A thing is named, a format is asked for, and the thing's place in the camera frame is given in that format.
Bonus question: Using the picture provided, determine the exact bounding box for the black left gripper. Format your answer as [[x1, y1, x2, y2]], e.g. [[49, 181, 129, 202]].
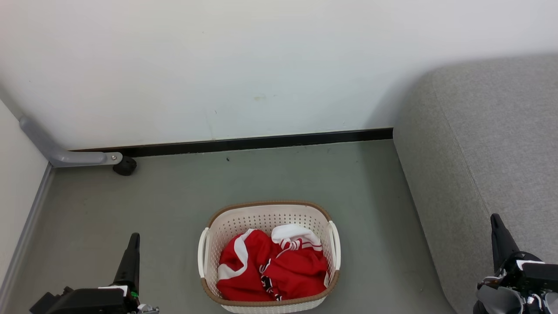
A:
[[30, 232, 141, 314]]

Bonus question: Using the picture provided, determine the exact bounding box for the grey wall skirting strip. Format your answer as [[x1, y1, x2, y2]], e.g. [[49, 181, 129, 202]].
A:
[[0, 164, 55, 306]]

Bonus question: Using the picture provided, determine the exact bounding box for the black baseboard strip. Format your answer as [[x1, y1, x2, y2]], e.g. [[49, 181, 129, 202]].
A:
[[72, 127, 394, 158]]

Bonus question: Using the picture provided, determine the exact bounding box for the grey fabric sofa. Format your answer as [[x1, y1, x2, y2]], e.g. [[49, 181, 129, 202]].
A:
[[392, 53, 558, 314]]

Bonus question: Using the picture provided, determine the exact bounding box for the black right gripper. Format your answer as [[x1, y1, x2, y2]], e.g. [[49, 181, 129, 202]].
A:
[[490, 213, 558, 294]]

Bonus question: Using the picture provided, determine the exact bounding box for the black caster wheel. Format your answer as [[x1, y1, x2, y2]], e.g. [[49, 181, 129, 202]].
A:
[[113, 156, 137, 177]]

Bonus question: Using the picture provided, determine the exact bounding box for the red and white garment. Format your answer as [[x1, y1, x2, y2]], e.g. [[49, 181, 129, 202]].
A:
[[216, 224, 329, 302]]

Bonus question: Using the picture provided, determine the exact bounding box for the grey metal frame leg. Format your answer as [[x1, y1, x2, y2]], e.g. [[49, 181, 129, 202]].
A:
[[18, 116, 123, 168]]

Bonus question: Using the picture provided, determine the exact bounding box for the white perforated laundry basket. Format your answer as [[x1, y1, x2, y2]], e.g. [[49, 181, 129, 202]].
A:
[[197, 200, 341, 314]]

